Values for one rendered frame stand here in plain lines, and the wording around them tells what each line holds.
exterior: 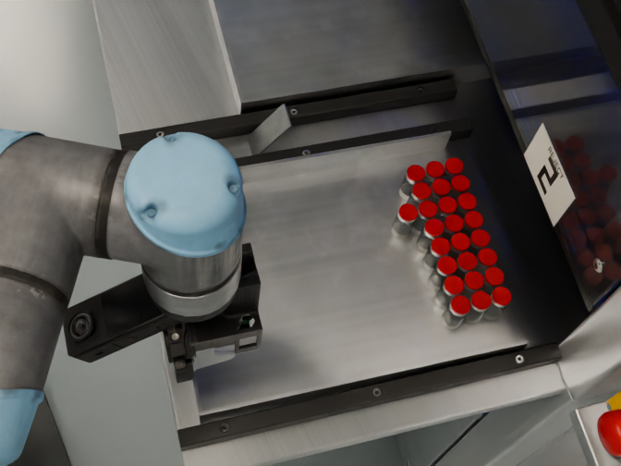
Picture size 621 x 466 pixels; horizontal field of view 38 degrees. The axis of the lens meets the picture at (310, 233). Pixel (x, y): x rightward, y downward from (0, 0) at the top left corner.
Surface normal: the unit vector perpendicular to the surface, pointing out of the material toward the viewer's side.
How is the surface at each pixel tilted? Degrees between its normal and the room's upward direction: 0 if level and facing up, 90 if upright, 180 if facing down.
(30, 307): 39
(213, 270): 90
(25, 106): 0
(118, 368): 0
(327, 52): 0
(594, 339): 90
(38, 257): 32
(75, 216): 45
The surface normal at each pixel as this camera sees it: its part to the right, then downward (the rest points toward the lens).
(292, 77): 0.09, -0.44
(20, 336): 0.69, -0.23
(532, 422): -0.96, 0.18
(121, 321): -0.39, -0.32
